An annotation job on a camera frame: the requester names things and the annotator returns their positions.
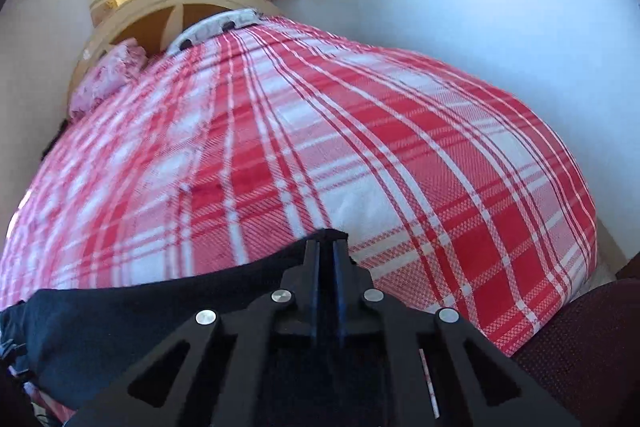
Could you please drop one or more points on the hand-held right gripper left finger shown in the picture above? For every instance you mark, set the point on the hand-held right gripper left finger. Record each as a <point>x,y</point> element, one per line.
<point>314,297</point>

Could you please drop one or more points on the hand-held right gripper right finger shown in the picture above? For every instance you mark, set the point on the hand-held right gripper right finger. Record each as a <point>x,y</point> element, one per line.
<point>340,297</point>

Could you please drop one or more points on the black pants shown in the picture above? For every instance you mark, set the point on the black pants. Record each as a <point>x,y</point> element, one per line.
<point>125,322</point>

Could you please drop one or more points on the red plaid blanket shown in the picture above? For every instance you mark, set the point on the red plaid blanket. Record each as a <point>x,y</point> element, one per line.
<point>350,132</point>

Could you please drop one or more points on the maroon fabric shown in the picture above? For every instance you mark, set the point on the maroon fabric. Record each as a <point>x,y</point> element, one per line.
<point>590,347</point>

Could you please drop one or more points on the white patterned pillow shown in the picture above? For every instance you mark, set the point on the white patterned pillow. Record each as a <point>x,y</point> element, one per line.
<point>220,24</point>

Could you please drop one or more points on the pink floral pillow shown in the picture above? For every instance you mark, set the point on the pink floral pillow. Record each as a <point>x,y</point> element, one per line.
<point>107,74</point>

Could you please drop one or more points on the black patterned cloth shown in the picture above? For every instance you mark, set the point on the black patterned cloth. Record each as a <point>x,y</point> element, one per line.
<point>52,142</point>

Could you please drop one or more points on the cream wooden headboard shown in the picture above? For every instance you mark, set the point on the cream wooden headboard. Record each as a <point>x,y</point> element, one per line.
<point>150,3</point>

